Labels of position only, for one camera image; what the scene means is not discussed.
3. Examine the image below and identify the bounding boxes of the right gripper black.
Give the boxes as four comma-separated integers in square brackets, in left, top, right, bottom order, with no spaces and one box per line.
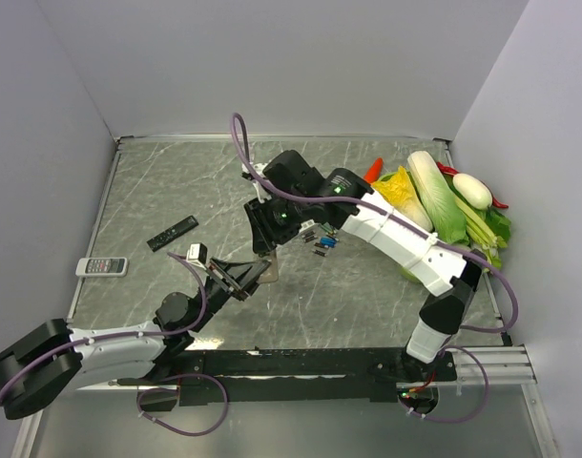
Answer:
[244,188,310,254]

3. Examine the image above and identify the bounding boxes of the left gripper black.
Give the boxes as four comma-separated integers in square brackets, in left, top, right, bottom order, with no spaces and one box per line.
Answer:
[189,256,272,332]

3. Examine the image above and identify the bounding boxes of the white remote with blue button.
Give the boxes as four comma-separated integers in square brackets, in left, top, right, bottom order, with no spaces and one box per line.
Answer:
[255,250,279,284]

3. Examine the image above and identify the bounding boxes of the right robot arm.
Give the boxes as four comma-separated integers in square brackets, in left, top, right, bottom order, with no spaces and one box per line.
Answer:
[239,150,481,381]

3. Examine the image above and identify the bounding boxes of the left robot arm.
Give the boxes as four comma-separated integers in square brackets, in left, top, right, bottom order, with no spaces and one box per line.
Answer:
[0,259,278,420]

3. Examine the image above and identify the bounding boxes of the black remote control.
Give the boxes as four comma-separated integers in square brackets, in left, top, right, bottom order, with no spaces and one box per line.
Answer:
[147,216,199,252]

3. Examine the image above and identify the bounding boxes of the white grey remote left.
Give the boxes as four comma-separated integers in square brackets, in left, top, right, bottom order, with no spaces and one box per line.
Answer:
[75,257,129,278]

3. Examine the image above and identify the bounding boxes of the green battery upper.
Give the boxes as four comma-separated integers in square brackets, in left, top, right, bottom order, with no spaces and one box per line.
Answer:
[321,223,336,235]

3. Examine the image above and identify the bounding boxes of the blue battery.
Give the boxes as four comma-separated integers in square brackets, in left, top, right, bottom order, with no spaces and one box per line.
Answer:
[320,237,337,247]

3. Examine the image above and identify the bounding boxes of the orange carrot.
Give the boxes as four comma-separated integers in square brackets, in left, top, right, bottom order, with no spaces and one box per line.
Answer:
[364,157,384,183]

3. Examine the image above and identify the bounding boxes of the yellow napa cabbage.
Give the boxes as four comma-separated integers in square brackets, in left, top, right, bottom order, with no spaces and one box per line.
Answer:
[372,166,434,232]

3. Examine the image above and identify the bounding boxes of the green plastic tray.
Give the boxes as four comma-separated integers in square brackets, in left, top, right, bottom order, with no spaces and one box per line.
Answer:
[377,171,492,282]

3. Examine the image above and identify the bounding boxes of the green napa cabbage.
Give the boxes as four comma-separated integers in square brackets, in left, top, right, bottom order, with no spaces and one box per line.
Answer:
[407,151,468,245]

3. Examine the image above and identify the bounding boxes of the red chili pepper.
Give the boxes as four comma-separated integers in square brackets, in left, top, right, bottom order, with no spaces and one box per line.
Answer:
[436,160,509,210]

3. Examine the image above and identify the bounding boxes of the white eggplant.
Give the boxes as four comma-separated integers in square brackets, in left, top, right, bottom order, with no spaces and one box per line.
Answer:
[452,173,493,210]

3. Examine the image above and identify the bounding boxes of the celery stalks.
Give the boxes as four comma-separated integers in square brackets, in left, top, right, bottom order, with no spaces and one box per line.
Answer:
[454,196,508,248]

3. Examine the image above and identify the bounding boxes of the bok choy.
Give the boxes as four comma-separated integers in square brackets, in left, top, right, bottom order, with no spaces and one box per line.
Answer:
[471,242,502,270]

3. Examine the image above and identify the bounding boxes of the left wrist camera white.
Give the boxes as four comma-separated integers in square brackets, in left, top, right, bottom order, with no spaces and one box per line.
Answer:
[185,242,208,270]

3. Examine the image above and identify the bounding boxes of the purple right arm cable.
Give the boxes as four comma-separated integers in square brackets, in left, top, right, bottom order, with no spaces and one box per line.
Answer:
[230,112,519,334]

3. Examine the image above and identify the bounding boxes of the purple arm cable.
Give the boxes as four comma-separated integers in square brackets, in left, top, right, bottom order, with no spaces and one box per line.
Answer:
[230,112,519,334]
[0,251,207,406]

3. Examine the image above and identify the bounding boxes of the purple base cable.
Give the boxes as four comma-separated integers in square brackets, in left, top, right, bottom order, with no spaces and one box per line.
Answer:
[136,374,230,438]

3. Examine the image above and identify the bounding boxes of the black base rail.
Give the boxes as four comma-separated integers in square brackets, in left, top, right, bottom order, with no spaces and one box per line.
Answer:
[117,347,457,406]

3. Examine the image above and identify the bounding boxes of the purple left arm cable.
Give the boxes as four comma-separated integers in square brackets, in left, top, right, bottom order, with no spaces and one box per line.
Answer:
[0,251,207,406]

